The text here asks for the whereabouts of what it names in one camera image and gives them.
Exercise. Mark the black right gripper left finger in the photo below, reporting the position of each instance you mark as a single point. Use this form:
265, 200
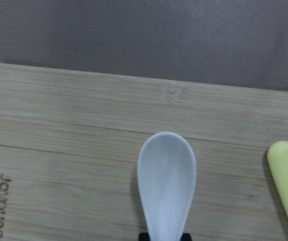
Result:
143, 236

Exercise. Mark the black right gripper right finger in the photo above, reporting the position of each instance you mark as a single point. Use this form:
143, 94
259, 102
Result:
185, 237

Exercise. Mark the white ceramic spoon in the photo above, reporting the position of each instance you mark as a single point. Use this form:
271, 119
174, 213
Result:
166, 175

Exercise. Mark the bamboo cutting board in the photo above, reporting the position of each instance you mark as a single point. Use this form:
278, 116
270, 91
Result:
69, 143

